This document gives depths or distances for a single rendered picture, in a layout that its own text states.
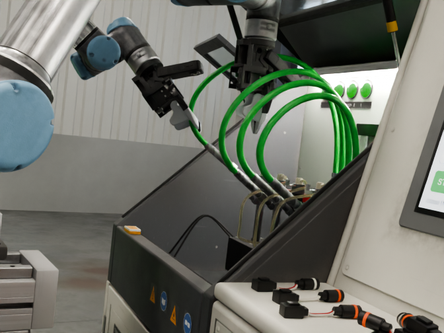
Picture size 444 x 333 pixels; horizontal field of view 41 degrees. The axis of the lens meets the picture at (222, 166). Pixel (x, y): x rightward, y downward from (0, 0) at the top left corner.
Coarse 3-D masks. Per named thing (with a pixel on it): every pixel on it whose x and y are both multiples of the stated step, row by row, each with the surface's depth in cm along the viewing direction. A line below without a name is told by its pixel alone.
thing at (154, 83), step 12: (156, 60) 149; (144, 72) 149; (156, 72) 149; (144, 84) 149; (156, 84) 146; (168, 84) 146; (144, 96) 146; (156, 96) 146; (168, 96) 146; (156, 108) 146; (168, 108) 150
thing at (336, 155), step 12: (288, 60) 146; (300, 60) 146; (216, 72) 146; (204, 84) 146; (192, 96) 146; (192, 108) 146; (336, 120) 147; (336, 132) 147; (204, 144) 146; (336, 144) 147; (336, 156) 147; (336, 168) 148
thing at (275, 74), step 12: (276, 72) 129; (288, 72) 130; (300, 72) 132; (312, 72) 133; (252, 84) 128; (240, 96) 126; (228, 108) 126; (336, 108) 137; (228, 120) 126; (228, 156) 127; (240, 180) 128
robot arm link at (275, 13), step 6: (270, 0) 131; (276, 0) 133; (264, 6) 131; (270, 6) 132; (276, 6) 133; (246, 12) 136; (252, 12) 133; (258, 12) 132; (264, 12) 132; (270, 12) 133; (276, 12) 134; (246, 18) 135; (264, 18) 132; (270, 18) 133; (276, 18) 134
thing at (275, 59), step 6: (270, 54) 135; (276, 54) 136; (264, 60) 136; (270, 60) 135; (276, 60) 136; (282, 60) 136; (276, 66) 136; (282, 66) 137; (288, 66) 137; (282, 78) 139; (288, 78) 138; (294, 78) 138; (300, 78) 139
